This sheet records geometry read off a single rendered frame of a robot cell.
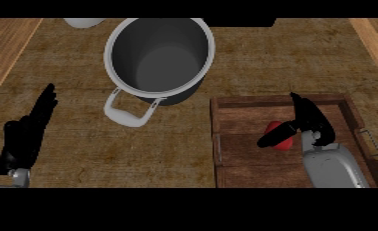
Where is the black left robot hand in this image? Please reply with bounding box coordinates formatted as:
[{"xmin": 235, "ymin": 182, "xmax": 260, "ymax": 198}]
[{"xmin": 0, "ymin": 83, "xmax": 59, "ymax": 177}]

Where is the grey metal pot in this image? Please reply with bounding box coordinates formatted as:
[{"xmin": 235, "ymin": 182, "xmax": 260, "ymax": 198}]
[{"xmin": 102, "ymin": 18, "xmax": 217, "ymax": 128}]

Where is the brown wooden tray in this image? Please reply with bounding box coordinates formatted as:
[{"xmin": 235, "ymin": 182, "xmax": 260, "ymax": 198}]
[{"xmin": 210, "ymin": 93, "xmax": 378, "ymax": 189}]

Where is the red tomato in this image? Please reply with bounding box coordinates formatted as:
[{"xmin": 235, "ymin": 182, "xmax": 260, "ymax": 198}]
[{"xmin": 264, "ymin": 120, "xmax": 297, "ymax": 151}]

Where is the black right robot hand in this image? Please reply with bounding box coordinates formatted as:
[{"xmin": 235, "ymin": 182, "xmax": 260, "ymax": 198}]
[{"xmin": 255, "ymin": 91, "xmax": 337, "ymax": 149}]

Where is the white round object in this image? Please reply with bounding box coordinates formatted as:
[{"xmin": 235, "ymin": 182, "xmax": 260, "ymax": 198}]
[{"xmin": 62, "ymin": 18, "xmax": 106, "ymax": 29}]

